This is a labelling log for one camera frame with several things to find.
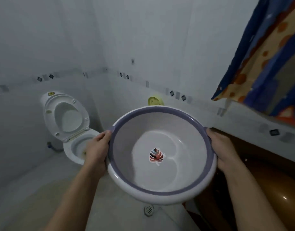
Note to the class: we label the brown bathtub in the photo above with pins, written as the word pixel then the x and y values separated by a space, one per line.
pixel 258 185

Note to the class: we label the person's left forearm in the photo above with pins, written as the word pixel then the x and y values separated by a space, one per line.
pixel 70 202

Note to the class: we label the person's left hand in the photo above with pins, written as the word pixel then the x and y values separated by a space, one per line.
pixel 95 151

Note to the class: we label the blue and orange shower curtain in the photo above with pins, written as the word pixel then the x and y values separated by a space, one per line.
pixel 267 60

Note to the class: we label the person's right hand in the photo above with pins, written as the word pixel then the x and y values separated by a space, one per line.
pixel 222 151

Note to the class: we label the person's left thumb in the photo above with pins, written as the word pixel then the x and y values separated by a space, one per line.
pixel 104 136

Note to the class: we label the round floor drain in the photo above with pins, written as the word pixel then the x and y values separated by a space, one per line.
pixel 149 210

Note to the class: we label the person's right forearm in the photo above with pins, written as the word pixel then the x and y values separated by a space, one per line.
pixel 252 197

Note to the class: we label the white toilet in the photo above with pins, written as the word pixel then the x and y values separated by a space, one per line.
pixel 65 122

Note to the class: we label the person's right thumb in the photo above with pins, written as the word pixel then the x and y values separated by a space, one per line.
pixel 210 136

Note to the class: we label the toilet water supply valve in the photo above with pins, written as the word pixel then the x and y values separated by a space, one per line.
pixel 51 146

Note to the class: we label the white basin with purple rim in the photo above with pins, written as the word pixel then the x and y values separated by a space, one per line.
pixel 162 153

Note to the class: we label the yellow round wall hook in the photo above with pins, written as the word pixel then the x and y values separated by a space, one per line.
pixel 155 101

